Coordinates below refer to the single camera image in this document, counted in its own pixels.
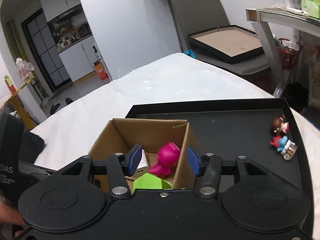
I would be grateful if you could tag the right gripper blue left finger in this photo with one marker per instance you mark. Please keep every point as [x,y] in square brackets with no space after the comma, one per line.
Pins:
[133,158]

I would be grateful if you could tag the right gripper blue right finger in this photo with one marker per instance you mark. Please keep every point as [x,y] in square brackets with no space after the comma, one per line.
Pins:
[194,160]

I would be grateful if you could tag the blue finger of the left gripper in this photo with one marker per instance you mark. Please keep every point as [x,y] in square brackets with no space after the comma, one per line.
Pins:
[36,172]

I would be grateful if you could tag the white power adapter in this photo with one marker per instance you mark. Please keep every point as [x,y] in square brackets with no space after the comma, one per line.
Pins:
[142,168]

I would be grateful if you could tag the magenta dinosaur toy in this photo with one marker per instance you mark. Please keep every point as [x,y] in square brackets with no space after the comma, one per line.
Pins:
[167,159]

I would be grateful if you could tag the green hexagonal box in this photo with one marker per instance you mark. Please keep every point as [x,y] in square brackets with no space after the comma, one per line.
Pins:
[151,182]

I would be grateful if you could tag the brown-haired girl figurine head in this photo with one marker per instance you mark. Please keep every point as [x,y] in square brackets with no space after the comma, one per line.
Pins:
[279,125]

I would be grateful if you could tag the blue figure with beer mug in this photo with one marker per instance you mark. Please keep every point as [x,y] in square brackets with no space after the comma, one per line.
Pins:
[284,146]

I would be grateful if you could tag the person's hand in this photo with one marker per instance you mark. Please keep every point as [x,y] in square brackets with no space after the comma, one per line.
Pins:
[12,224]

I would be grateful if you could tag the brown cardboard box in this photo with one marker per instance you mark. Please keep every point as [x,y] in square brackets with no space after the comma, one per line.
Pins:
[120,135]

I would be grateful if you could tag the black fuzzy cloth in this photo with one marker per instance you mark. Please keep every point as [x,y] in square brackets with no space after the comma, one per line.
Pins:
[31,147]

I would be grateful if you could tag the black shallow tray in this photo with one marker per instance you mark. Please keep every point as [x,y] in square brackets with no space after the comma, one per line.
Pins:
[231,128]

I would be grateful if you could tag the orange cardboard box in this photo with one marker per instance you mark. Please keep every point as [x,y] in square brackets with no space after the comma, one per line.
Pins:
[100,70]

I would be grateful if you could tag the black framed cork board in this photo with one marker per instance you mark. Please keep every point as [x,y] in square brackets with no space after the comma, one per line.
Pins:
[231,43]

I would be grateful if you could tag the red plastic basket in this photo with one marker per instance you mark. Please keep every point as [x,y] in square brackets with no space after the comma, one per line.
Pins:
[289,52]

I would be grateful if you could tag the grey chair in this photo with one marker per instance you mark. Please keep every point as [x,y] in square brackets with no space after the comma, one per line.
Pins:
[192,16]

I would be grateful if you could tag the white grey desk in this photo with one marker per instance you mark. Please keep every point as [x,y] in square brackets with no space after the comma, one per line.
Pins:
[272,21]

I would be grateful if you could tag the green snack bag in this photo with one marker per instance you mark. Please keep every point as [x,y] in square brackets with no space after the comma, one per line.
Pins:
[312,7]

